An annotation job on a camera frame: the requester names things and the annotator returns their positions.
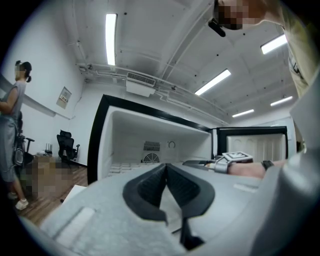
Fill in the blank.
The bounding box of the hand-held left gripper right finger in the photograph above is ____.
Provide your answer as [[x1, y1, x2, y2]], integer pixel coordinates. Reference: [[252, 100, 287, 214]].
[[166, 163, 216, 251]]

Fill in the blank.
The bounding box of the brown cardboard box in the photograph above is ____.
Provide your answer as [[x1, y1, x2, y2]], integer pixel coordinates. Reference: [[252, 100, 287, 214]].
[[24, 154, 74, 199]]

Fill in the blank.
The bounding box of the person's right forearm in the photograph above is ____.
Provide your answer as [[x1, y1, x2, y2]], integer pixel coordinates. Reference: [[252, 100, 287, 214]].
[[228, 159, 289, 180]]

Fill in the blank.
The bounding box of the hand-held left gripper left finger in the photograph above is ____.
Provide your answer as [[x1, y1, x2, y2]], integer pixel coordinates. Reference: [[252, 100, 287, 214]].
[[122, 163, 169, 227]]

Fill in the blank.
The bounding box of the beige shirt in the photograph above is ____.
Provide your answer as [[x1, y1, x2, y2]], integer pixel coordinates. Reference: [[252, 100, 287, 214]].
[[264, 0, 320, 100]]

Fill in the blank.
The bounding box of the grey wall panel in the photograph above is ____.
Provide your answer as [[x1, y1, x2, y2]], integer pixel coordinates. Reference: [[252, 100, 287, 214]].
[[55, 85, 73, 110]]

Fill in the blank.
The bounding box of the black wristwatch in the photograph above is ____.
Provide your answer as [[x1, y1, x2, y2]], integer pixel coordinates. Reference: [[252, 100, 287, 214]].
[[260, 159, 275, 171]]

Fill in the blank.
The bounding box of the white ceiling air conditioner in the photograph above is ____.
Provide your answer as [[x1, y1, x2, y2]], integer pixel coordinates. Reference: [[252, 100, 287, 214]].
[[125, 71, 157, 98]]

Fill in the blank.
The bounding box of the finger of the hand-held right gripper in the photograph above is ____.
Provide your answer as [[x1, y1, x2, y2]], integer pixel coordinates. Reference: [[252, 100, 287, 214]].
[[183, 159, 211, 166]]

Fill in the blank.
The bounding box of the long ceiling light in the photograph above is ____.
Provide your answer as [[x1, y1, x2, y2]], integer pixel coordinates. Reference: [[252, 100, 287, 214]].
[[269, 95, 294, 107], [104, 13, 118, 67], [260, 33, 289, 55], [194, 68, 232, 97], [231, 108, 255, 119]]

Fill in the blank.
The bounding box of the person's head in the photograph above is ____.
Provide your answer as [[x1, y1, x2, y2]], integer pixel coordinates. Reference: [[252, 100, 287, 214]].
[[213, 0, 284, 31]]

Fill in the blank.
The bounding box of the grey harness strap black buckle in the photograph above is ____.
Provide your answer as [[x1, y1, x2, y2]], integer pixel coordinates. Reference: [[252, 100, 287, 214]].
[[288, 55, 305, 76]]

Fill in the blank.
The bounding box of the black office chair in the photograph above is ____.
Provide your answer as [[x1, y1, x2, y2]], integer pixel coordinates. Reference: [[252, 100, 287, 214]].
[[56, 129, 81, 166]]

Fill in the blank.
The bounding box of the black chair with armrest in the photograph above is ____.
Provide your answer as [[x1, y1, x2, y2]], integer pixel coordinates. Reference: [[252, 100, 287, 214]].
[[23, 136, 36, 164]]

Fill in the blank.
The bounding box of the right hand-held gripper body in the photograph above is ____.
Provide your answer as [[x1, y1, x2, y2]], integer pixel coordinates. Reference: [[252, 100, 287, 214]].
[[182, 150, 255, 174]]

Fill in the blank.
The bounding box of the black head camera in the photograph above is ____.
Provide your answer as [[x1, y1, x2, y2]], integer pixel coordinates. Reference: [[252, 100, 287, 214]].
[[207, 17, 227, 38]]

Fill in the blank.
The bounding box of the open white refrigerator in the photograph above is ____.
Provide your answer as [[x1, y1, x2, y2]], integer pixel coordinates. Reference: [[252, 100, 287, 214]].
[[87, 93, 219, 186]]

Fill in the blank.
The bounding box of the white table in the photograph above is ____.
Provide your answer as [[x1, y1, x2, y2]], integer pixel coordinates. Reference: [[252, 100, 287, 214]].
[[61, 184, 88, 204]]

